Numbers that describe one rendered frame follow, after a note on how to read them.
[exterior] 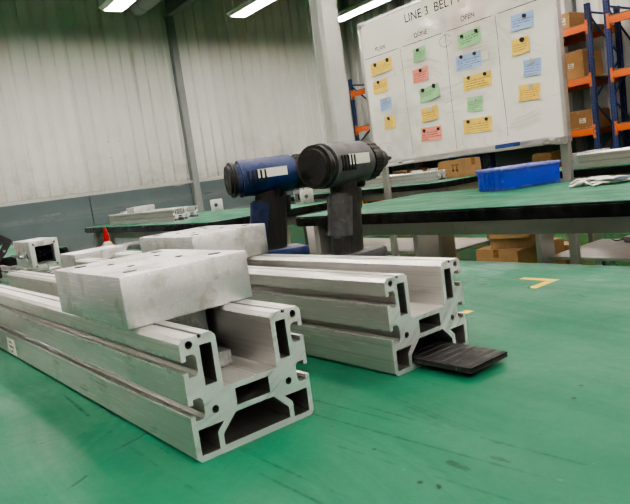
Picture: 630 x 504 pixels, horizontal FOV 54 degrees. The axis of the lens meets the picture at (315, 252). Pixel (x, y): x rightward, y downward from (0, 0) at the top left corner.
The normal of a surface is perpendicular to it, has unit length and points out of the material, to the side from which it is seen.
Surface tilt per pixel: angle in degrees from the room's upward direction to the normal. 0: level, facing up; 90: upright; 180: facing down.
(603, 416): 0
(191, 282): 90
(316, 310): 90
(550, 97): 90
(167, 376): 90
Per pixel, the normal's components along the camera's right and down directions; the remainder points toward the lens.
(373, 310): -0.77, 0.18
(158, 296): 0.62, 0.01
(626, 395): -0.14, -0.98
